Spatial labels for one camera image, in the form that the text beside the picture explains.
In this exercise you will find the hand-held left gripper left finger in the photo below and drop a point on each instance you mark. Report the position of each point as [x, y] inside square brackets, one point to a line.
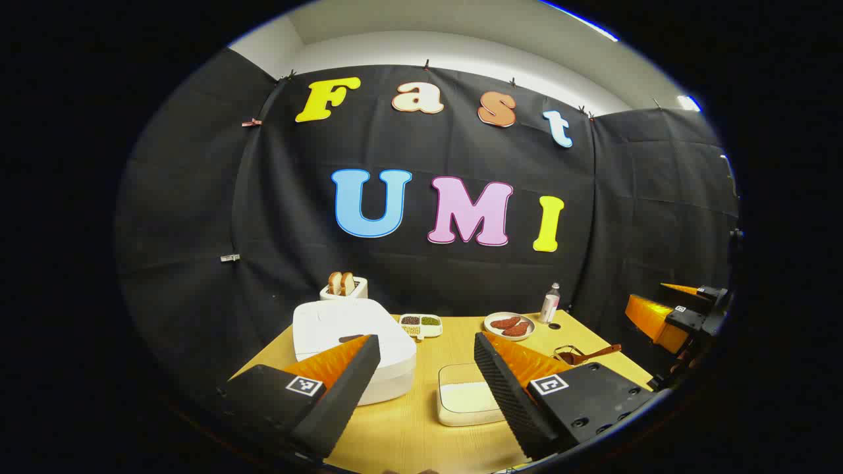
[342, 388]

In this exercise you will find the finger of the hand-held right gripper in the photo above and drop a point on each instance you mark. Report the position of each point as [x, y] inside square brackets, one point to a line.
[652, 319]
[711, 294]

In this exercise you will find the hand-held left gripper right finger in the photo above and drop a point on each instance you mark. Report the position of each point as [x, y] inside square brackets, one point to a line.
[504, 388]

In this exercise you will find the white rice cooker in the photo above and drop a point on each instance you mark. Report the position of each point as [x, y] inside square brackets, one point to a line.
[342, 326]

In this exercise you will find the brown wooden spoon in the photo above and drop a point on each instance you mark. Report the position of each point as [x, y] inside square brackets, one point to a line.
[593, 354]

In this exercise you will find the clear rice container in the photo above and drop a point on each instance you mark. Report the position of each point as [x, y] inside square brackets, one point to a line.
[454, 372]

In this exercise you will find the white round plate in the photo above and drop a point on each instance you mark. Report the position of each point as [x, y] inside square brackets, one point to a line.
[494, 329]

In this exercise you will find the clear bottle pink label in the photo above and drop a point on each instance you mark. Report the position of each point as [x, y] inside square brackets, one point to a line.
[550, 306]

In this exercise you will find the white toaster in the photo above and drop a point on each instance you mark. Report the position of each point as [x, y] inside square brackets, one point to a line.
[359, 289]

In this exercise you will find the white divided bean dish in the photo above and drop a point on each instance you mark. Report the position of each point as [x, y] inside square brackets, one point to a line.
[420, 322]

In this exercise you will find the toast bread slice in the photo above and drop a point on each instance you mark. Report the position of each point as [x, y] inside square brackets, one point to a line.
[334, 283]
[348, 283]

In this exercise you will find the black backdrop cloth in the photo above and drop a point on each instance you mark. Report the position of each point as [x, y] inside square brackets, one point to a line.
[276, 210]

